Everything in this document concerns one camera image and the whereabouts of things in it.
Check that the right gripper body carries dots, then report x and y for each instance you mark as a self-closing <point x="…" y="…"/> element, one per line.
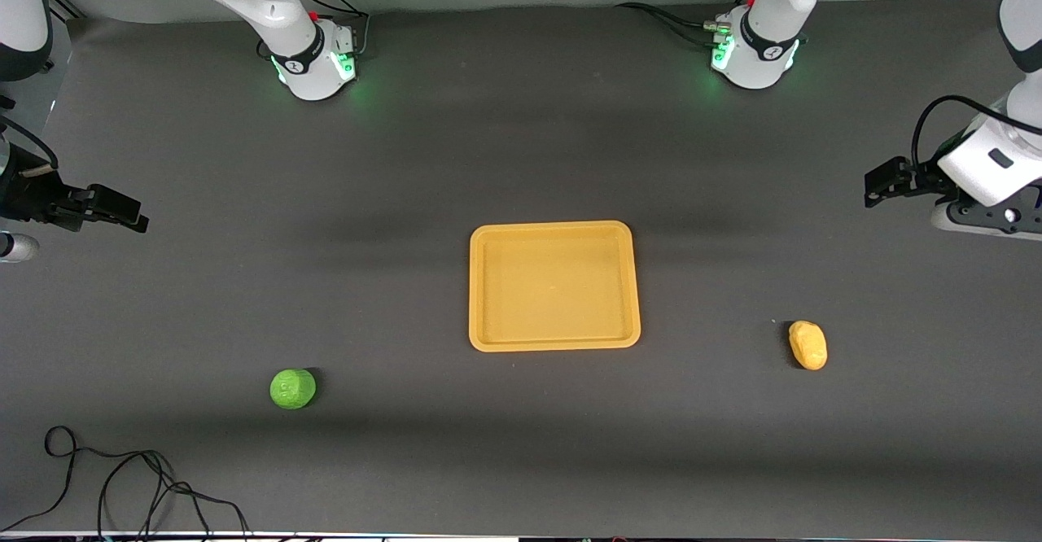
<point x="26" y="198"/>

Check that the yellow potato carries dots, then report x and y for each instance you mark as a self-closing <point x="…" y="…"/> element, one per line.
<point x="807" y="344"/>

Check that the green apple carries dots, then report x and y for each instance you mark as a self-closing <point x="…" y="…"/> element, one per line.
<point x="292" y="388"/>

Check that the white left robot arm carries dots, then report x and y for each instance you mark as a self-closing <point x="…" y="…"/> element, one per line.
<point x="773" y="13"/>

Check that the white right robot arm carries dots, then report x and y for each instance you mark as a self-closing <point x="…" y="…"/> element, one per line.
<point x="269" y="5"/>

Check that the orange plastic tray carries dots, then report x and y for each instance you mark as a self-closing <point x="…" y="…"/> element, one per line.
<point x="553" y="286"/>

